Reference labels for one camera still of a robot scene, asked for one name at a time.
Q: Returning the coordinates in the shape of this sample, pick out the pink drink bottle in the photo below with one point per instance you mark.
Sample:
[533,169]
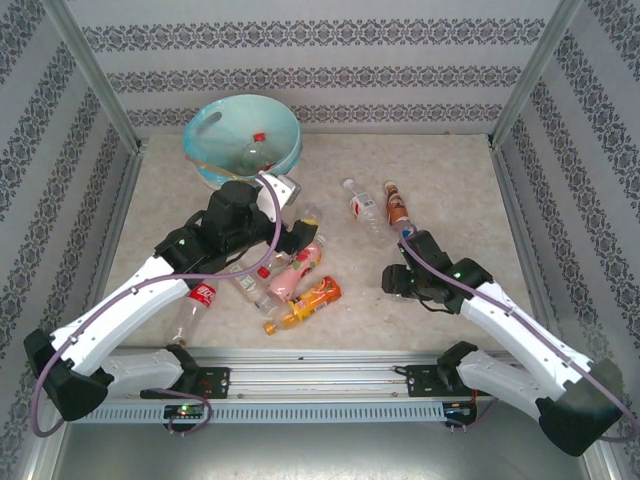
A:
[287,282]

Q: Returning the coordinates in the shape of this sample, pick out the teal plastic bucket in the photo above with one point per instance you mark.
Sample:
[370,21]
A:
[220,135]

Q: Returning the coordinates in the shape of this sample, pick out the aluminium frame post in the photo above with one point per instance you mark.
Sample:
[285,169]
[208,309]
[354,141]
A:
[540,65]
[90,65]

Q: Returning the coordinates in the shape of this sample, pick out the white-capped bottle red white label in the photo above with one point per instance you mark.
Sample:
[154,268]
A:
[361,205]

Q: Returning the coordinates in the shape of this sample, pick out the orange juice bottle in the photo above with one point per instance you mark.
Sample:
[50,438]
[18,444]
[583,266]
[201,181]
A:
[317,295]

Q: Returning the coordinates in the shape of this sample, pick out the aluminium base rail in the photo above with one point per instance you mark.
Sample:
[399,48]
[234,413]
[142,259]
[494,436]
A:
[320,372]

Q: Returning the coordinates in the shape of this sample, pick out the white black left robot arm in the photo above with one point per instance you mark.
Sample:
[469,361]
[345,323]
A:
[125,305]

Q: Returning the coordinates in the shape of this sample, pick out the clear unlabelled plastic bottle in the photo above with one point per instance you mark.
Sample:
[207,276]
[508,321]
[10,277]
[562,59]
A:
[312,211]

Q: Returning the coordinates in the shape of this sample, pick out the cola bottle red label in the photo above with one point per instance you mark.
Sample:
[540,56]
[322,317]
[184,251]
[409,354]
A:
[202,295]

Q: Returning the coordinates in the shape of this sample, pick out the clear bottle green white label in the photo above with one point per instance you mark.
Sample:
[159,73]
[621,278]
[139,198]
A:
[245,282]

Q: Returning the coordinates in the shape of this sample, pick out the red-capped bottle red yellow label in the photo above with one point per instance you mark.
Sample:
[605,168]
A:
[272,262]

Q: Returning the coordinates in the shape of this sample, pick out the black mount plate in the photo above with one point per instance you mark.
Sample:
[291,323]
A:
[420,382]
[217,382]

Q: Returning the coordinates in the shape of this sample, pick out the grey metal panel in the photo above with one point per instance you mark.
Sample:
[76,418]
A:
[320,455]

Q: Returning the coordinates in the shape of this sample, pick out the circuit board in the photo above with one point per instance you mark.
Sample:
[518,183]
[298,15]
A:
[457,409]
[182,411]

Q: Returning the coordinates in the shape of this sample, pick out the left circuit board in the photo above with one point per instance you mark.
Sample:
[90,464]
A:
[182,411]

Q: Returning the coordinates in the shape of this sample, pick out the brown drink bottle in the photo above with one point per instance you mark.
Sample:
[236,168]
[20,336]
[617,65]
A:
[397,210]

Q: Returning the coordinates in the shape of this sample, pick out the black left mount plate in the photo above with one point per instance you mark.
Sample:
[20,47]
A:
[217,382]

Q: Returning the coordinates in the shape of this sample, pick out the right circuit board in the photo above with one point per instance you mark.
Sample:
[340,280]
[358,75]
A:
[457,409]

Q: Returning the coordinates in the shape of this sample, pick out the clear bottle red cap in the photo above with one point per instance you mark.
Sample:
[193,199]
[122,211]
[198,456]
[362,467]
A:
[252,152]

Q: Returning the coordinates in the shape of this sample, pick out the black right mount plate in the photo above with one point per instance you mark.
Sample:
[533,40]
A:
[420,382]

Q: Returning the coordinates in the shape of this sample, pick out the aluminium side rail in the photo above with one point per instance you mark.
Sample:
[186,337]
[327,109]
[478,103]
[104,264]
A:
[512,200]
[132,170]

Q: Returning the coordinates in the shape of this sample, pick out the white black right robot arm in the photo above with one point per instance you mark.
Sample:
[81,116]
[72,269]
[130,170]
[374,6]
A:
[510,325]

